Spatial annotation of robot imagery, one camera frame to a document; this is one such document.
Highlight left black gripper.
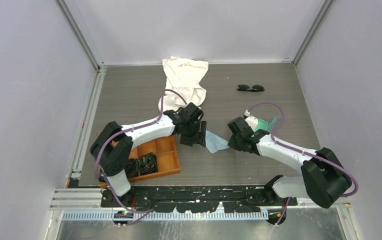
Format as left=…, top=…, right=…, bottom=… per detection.
left=181, top=120, right=206, bottom=147

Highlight light blue cleaning cloth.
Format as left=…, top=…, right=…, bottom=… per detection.
left=205, top=130, right=229, bottom=154

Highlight grey-blue glasses case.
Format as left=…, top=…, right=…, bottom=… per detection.
left=254, top=117, right=277, bottom=133

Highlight white cloth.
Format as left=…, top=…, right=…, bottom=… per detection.
left=157, top=56, right=209, bottom=112

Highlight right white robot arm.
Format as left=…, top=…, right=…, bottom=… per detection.
left=227, top=116, right=357, bottom=209

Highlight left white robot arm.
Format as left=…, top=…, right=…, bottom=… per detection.
left=89, top=102, right=207, bottom=207

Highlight black sunglasses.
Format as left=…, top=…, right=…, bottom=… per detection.
left=237, top=84, right=265, bottom=92

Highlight orange wooden divider tray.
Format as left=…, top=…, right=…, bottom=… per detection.
left=98, top=131, right=181, bottom=189

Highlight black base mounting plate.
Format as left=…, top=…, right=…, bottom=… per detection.
left=100, top=185, right=297, bottom=214

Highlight dark rolled item right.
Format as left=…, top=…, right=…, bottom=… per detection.
left=137, top=152, right=158, bottom=176

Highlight dark rolled item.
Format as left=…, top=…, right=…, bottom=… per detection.
left=124, top=158, right=140, bottom=179
left=137, top=152, right=158, bottom=176

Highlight dark rolled item middle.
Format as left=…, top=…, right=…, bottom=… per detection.
left=124, top=158, right=140, bottom=179

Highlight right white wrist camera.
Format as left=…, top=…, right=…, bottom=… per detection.
left=243, top=110, right=259, bottom=132

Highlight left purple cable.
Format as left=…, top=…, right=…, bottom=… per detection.
left=94, top=88, right=189, bottom=227

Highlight slotted aluminium front rail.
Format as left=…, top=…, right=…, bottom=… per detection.
left=61, top=209, right=269, bottom=221

